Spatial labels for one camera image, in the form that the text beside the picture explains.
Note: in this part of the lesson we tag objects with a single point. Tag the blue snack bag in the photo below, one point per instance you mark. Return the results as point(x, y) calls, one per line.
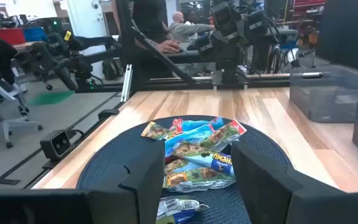
point(197, 124)

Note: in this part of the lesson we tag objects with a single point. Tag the white pillar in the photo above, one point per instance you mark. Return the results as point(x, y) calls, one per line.
point(85, 18)

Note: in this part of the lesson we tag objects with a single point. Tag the black background robot arm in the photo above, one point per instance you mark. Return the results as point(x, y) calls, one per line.
point(70, 67)

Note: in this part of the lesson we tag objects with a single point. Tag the blue granola bar wrapper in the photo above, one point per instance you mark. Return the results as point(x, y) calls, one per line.
point(188, 138)

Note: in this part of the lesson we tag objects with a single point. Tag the aluminium profile bar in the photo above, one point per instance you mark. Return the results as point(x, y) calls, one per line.
point(126, 84)

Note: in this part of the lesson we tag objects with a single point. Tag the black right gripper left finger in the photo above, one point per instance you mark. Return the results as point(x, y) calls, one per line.
point(141, 186)

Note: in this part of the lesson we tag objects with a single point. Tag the black rig frame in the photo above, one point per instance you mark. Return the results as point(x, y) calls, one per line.
point(172, 84)

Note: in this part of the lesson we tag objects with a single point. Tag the black table-level camera box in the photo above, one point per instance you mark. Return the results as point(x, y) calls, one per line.
point(56, 144)

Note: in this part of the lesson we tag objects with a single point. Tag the grey desk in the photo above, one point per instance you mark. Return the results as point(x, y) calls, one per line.
point(191, 56)

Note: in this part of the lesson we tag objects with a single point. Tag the blue storage bin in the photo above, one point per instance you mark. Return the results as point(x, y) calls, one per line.
point(34, 34)

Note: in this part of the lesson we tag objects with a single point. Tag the red counter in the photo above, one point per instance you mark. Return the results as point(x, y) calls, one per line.
point(5, 35)

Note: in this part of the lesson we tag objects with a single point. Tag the green granola bar wrapper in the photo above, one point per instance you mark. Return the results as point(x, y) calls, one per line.
point(197, 180)
point(154, 130)

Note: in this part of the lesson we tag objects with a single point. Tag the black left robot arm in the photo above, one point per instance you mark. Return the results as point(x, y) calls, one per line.
point(228, 56)

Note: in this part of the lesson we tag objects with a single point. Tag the person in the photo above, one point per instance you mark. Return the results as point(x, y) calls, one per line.
point(185, 31)
point(191, 15)
point(148, 18)

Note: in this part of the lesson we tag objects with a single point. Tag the round blue woven mat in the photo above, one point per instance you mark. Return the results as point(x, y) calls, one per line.
point(110, 168)

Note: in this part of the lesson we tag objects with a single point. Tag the dark partition panel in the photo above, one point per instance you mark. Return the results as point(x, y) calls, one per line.
point(343, 31)

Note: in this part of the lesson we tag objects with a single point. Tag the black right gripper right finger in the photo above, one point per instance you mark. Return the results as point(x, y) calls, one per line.
point(259, 186)

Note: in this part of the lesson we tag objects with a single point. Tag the white blue granola bar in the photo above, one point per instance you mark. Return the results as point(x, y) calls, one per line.
point(176, 208)

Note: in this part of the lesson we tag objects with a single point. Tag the black bracket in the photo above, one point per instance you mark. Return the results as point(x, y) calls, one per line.
point(107, 114)

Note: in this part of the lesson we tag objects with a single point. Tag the black jacket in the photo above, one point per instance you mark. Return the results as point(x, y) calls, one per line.
point(2, 56)

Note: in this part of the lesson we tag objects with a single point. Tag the person's hand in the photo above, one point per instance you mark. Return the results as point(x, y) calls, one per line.
point(168, 46)

